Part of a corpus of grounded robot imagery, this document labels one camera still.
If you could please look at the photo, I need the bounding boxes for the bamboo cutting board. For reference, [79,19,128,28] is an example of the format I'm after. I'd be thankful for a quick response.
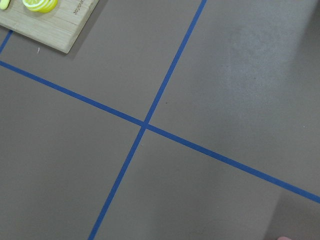
[0,0,98,54]

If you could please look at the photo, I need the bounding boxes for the yellow lemon slices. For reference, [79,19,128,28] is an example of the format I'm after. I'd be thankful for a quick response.
[22,0,58,13]

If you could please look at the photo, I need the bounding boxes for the yellow plastic knife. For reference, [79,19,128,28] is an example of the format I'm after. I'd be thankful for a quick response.
[0,0,10,10]

